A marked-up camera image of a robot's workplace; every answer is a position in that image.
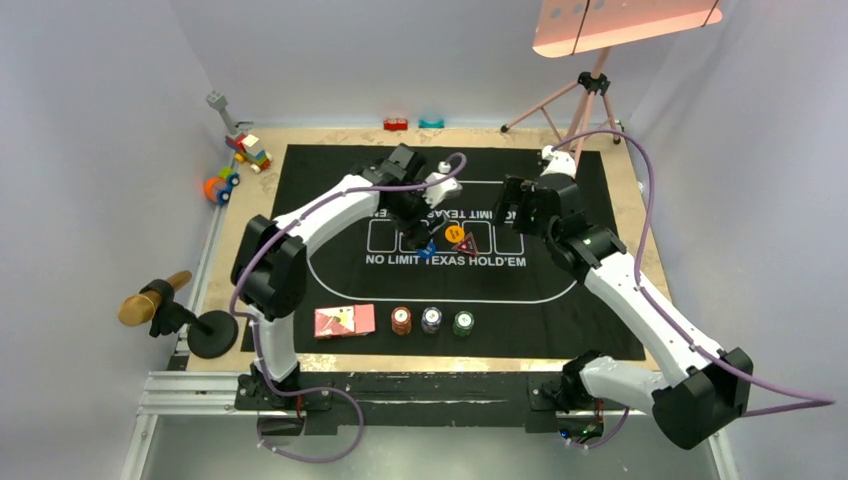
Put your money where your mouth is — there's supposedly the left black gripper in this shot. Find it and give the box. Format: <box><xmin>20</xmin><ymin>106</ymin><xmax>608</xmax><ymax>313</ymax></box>
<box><xmin>385</xmin><ymin>178</ymin><xmax>448</xmax><ymax>249</ymax></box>

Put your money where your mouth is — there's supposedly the blue round dealer button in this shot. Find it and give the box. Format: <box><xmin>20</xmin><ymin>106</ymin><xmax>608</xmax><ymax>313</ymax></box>
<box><xmin>417</xmin><ymin>241</ymin><xmax>438</xmax><ymax>260</ymax></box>

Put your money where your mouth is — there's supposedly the orange round button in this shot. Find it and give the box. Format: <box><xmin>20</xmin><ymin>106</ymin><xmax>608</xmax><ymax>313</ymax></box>
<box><xmin>444</xmin><ymin>225</ymin><xmax>465</xmax><ymax>244</ymax></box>

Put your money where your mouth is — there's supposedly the red triangular button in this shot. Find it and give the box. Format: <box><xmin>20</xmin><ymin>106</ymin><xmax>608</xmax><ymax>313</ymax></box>
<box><xmin>453</xmin><ymin>233</ymin><xmax>479</xmax><ymax>257</ymax></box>

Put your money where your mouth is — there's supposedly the red poker chip stack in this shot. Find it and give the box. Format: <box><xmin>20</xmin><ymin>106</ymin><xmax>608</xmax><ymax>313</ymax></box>
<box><xmin>391</xmin><ymin>306</ymin><xmax>412</xmax><ymax>336</ymax></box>

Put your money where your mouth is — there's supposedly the blue poker chip stack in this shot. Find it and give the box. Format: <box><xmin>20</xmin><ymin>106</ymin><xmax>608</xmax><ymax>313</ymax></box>
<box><xmin>421</xmin><ymin>306</ymin><xmax>443</xmax><ymax>334</ymax></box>

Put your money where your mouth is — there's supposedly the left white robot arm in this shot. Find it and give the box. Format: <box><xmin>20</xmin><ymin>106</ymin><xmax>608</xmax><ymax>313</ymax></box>
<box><xmin>230</xmin><ymin>144</ymin><xmax>467</xmax><ymax>409</ymax></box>

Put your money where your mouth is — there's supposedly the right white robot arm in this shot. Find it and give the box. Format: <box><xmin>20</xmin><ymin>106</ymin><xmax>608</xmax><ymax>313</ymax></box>
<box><xmin>494</xmin><ymin>147</ymin><xmax>754</xmax><ymax>450</ymax></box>

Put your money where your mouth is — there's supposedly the red small block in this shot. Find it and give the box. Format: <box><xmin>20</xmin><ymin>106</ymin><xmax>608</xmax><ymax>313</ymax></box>
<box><xmin>382</xmin><ymin>117</ymin><xmax>409</xmax><ymax>131</ymax></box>

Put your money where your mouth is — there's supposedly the teal small block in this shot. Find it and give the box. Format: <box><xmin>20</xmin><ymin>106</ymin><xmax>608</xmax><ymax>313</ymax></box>
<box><xmin>418</xmin><ymin>118</ymin><xmax>445</xmax><ymax>129</ymax></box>

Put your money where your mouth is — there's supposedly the black poker table mat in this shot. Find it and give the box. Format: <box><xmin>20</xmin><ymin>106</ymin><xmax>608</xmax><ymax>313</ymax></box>
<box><xmin>293</xmin><ymin>148</ymin><xmax>646</xmax><ymax>361</ymax></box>

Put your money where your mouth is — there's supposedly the pink playing card box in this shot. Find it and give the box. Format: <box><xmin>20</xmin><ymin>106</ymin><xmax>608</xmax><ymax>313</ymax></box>
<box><xmin>314</xmin><ymin>304</ymin><xmax>376</xmax><ymax>339</ymax></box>

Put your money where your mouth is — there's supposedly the green poker chip stack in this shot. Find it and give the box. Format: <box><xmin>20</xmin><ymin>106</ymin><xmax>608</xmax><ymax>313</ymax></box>
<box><xmin>452</xmin><ymin>311</ymin><xmax>475</xmax><ymax>337</ymax></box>

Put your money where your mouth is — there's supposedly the colourful toy block train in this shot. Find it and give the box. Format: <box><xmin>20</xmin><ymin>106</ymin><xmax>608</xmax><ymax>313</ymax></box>
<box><xmin>225</xmin><ymin>133</ymin><xmax>273</xmax><ymax>173</ymax></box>

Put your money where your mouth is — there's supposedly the pink music stand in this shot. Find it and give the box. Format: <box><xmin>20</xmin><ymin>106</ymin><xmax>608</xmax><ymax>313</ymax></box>
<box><xmin>500</xmin><ymin>0</ymin><xmax>723</xmax><ymax>158</ymax></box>

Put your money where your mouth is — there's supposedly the gold microphone on stand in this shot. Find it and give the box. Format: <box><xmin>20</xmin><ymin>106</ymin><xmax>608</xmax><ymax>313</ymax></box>
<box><xmin>117</xmin><ymin>270</ymin><xmax>239</xmax><ymax>359</ymax></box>

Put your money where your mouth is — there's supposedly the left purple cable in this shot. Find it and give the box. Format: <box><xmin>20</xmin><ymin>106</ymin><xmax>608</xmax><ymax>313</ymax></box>
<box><xmin>229</xmin><ymin>152</ymin><xmax>468</xmax><ymax>464</ymax></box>

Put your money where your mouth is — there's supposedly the purple cable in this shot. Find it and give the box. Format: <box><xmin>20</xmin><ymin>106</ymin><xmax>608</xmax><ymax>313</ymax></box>
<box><xmin>229</xmin><ymin>152</ymin><xmax>468</xmax><ymax>464</ymax></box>
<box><xmin>553</xmin><ymin>129</ymin><xmax>837</xmax><ymax>452</ymax></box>

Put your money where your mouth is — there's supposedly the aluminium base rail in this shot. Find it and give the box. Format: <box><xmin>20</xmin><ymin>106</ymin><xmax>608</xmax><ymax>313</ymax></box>
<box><xmin>121</xmin><ymin>372</ymin><xmax>738</xmax><ymax>479</ymax></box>

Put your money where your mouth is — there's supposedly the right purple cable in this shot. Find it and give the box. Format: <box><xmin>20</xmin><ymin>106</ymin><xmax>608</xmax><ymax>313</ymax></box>
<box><xmin>553</xmin><ymin>129</ymin><xmax>837</xmax><ymax>452</ymax></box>

